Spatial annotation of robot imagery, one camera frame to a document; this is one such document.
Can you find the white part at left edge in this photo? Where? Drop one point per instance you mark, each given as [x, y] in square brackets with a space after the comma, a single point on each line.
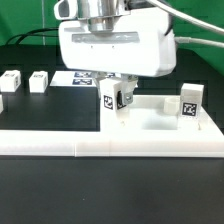
[1, 104]

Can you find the white L-shaped obstacle fence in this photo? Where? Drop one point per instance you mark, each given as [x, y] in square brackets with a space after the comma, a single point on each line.
[113, 143]

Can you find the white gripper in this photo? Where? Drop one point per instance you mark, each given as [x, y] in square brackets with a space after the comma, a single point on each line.
[140, 44]

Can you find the white sheet with tags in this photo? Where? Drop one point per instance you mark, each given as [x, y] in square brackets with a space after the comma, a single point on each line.
[72, 79]

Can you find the white square table top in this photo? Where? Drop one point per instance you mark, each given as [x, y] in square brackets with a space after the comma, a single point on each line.
[147, 113]

